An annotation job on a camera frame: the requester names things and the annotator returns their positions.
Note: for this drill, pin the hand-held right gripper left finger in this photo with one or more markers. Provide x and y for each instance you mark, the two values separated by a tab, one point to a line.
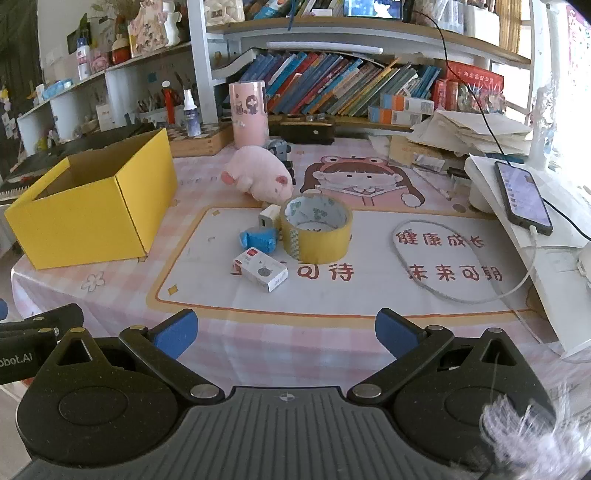
178	332

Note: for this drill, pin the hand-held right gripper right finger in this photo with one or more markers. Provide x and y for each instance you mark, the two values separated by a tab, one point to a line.
395	330

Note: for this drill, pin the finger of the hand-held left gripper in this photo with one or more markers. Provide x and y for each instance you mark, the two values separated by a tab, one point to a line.
64	316
2	310

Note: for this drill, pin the yellow cardboard box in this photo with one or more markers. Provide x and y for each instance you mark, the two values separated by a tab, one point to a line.
83	217

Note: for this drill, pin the small white red-label box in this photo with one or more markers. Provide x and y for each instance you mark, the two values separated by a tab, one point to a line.
258	270

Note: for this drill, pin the clear yellowish tape roll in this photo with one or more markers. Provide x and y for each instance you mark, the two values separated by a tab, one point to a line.
318	242

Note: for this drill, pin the blue wrapper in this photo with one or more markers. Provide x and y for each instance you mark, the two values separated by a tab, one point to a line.
258	238

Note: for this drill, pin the white charger plug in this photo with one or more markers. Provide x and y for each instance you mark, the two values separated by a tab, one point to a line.
269	217

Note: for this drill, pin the pink plush pig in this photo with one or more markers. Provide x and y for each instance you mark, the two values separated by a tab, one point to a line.
258	168

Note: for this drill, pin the pink cartoon desk mat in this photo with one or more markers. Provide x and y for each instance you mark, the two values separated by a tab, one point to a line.
323	295

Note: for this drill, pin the black keyboard piano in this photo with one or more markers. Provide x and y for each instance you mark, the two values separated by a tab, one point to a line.
27	166

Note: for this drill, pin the white pencil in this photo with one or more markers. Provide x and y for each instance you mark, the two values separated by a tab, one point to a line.
431	183

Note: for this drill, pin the small black object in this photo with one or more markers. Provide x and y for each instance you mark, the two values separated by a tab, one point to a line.
458	177

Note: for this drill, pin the white fluffy fur trim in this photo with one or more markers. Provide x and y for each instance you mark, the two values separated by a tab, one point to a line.
531	434

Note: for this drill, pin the white crumpled packet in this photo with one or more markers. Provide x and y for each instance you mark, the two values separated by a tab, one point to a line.
428	161

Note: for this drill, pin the white tilted stand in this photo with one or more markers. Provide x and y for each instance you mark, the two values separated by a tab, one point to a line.
558	277

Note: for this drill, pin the brown paper envelope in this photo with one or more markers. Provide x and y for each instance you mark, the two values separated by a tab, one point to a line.
408	150

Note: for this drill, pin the black smartphone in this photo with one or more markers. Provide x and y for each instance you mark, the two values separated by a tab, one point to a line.
524	196

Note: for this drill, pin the wooden chessboard box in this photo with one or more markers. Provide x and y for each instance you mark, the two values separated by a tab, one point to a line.
198	143

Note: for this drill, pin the white red-label file box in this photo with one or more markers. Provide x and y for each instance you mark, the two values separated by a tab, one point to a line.
105	117

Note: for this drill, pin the small green correction tape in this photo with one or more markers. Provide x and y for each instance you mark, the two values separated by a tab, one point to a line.
278	148

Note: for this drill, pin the stack of white papers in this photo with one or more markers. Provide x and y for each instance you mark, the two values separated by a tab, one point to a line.
466	131

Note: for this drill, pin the white spray bottle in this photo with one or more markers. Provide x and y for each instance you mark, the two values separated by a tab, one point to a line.
191	120

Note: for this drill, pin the orange and white carton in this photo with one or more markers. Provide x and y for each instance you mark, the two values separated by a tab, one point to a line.
406	102
392	116

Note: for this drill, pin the black wooden radio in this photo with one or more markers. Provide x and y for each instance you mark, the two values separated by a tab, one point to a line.
304	134

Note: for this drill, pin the white pen cup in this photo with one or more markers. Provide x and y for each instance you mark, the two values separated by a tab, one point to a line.
173	115
147	113

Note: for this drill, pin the pink cylindrical humidifier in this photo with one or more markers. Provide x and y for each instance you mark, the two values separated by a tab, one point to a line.
249	115

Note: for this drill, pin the light blue tissue pack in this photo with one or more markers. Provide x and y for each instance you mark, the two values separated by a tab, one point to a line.
59	87

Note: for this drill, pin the red printed book box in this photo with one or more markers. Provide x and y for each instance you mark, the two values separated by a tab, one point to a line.
475	90

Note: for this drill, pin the row of colourful books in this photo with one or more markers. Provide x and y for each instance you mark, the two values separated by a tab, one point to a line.
332	83

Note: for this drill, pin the white bottle blue label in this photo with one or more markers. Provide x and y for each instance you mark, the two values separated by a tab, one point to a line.
83	60

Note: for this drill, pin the red round doll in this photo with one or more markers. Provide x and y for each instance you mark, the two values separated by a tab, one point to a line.
122	53

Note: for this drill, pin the thick white book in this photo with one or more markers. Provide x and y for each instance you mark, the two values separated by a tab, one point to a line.
233	64

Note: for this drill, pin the white shelf unit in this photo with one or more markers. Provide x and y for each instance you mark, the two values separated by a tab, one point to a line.
201	55

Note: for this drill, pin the pink decorated ornament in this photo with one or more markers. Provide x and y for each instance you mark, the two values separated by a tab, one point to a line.
147	30

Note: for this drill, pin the tablet with lit screen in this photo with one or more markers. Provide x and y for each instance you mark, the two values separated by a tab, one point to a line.
371	8

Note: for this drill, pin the white quilted handbag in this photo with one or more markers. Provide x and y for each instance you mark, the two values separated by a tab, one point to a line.
224	11

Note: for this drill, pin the pink wall poster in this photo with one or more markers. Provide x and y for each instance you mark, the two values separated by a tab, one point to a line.
579	37

